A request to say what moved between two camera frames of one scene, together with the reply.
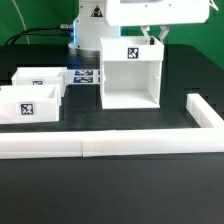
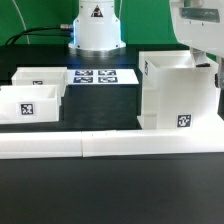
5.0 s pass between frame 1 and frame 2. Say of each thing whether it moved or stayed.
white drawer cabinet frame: moved
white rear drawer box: stayed
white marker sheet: stayed
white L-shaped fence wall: stayed
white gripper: moved
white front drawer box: stayed
